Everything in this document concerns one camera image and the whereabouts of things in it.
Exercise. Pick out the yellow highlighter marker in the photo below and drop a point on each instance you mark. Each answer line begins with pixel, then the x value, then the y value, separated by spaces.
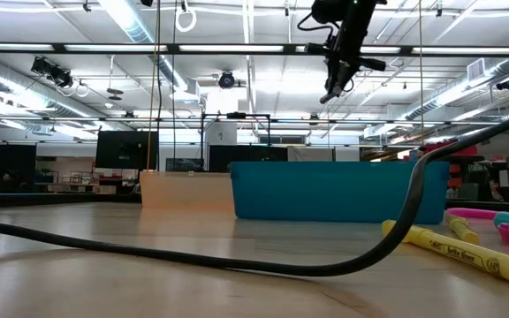
pixel 480 259
pixel 464 229

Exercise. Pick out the black monitor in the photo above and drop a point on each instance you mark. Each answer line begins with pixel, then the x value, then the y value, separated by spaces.
pixel 126 150

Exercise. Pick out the silver ventilation duct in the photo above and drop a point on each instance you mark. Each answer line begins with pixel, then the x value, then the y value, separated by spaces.
pixel 124 17

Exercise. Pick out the metal shelf with red bins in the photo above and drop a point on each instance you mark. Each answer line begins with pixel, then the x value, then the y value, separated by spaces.
pixel 451 150

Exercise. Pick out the white cabinet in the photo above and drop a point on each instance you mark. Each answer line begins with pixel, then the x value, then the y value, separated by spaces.
pixel 325 154

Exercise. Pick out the black partition panel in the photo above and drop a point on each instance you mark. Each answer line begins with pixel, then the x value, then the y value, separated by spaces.
pixel 248 153

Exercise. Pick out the black background rig frame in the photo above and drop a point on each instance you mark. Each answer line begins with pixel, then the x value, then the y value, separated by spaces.
pixel 236 115

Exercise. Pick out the teal plastic bin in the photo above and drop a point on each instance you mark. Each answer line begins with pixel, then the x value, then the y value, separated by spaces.
pixel 325 192

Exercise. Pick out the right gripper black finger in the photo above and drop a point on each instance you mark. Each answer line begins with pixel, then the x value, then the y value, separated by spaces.
pixel 331 81
pixel 345 75

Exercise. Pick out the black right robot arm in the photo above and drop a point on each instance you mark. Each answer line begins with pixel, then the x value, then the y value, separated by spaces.
pixel 347 13

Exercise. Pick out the round black overhead camera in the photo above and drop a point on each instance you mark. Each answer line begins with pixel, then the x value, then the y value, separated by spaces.
pixel 226 80

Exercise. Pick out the small dark screen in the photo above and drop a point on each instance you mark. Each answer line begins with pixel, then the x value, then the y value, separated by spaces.
pixel 184 164

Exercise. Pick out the black overhead bar with lights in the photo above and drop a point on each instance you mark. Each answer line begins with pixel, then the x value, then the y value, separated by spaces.
pixel 172 48

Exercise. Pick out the orange translucent plastic bin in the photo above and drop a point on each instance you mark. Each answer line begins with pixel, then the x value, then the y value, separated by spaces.
pixel 184 190

